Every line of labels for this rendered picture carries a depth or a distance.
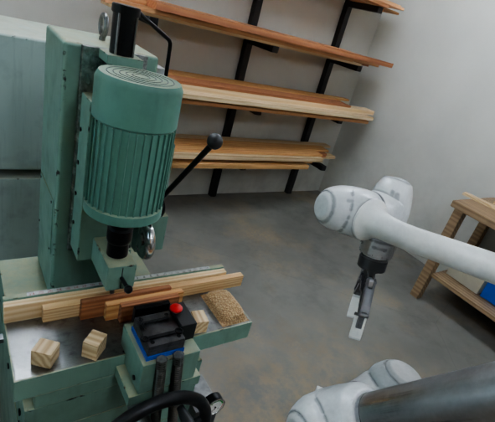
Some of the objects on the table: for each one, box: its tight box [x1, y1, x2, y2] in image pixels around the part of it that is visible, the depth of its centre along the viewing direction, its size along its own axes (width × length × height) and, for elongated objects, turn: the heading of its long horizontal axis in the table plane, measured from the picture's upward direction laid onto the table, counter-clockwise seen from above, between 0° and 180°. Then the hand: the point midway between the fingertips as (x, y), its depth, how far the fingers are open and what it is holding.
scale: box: [27, 266, 210, 296], centre depth 112 cm, size 50×1×1 cm, turn 96°
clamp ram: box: [131, 300, 170, 322], centre depth 99 cm, size 9×8×9 cm
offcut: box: [81, 329, 107, 361], centre depth 93 cm, size 4×4×4 cm
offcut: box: [191, 310, 209, 334], centre depth 109 cm, size 4×4×4 cm
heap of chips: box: [200, 289, 249, 327], centre depth 119 cm, size 9×14×4 cm, turn 6°
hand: (353, 323), depth 113 cm, fingers open, 13 cm apart
